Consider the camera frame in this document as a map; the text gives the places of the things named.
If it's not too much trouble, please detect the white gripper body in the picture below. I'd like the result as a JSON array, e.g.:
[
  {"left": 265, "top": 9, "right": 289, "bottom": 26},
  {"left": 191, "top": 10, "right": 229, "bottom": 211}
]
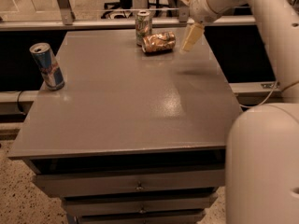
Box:
[{"left": 190, "top": 0, "right": 221, "bottom": 24}]

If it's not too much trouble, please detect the metal window rail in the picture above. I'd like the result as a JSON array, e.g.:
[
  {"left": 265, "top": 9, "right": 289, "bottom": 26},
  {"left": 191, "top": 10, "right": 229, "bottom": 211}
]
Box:
[{"left": 0, "top": 15, "right": 256, "bottom": 32}]

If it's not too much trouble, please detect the middle grey drawer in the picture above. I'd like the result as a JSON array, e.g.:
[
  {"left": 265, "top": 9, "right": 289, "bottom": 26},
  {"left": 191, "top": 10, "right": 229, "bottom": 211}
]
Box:
[{"left": 63, "top": 192, "right": 218, "bottom": 217}]

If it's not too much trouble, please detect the white cable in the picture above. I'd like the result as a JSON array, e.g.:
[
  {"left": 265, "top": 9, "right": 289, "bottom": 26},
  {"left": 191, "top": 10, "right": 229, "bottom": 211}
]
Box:
[{"left": 238, "top": 79, "right": 299, "bottom": 109}]

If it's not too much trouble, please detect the top grey drawer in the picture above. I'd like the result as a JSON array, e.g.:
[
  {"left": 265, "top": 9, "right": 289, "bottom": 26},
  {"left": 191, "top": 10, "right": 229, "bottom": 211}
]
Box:
[{"left": 33, "top": 169, "right": 225, "bottom": 197}]

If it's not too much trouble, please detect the green white 7up can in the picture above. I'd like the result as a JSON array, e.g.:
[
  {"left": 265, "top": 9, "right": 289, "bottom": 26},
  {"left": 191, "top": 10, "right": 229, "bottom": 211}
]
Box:
[{"left": 135, "top": 10, "right": 152, "bottom": 46}]

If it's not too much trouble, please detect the bottom grey drawer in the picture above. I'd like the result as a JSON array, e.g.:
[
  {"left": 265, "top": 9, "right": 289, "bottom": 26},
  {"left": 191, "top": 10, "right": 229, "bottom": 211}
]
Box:
[{"left": 78, "top": 209, "right": 206, "bottom": 224}]

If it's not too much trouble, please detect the blue silver Red Bull can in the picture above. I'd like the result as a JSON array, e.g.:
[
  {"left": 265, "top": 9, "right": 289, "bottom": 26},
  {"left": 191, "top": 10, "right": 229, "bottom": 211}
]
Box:
[{"left": 29, "top": 43, "right": 64, "bottom": 91}]

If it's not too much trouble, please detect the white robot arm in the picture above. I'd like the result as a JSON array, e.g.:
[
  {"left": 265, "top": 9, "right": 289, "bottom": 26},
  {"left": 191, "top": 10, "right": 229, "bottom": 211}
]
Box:
[{"left": 181, "top": 0, "right": 299, "bottom": 224}]

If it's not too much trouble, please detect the grey drawer cabinet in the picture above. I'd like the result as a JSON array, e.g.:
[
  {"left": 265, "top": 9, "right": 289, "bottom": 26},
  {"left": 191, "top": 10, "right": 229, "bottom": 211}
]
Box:
[{"left": 7, "top": 26, "right": 244, "bottom": 224}]

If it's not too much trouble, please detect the crushed orange soda can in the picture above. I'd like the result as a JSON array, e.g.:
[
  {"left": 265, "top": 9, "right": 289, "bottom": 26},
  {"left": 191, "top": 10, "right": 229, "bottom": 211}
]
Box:
[{"left": 142, "top": 32, "right": 176, "bottom": 53}]

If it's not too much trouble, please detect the grey drawer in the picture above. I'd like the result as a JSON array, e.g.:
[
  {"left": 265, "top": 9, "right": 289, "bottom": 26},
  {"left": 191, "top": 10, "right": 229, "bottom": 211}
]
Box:
[
  {"left": 78, "top": 209, "right": 206, "bottom": 224},
  {"left": 33, "top": 169, "right": 225, "bottom": 197},
  {"left": 63, "top": 192, "right": 218, "bottom": 217}
]

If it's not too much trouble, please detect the black cable on left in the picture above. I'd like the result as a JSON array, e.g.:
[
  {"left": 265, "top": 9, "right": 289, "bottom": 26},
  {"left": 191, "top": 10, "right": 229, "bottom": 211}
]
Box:
[{"left": 16, "top": 91, "right": 25, "bottom": 114}]

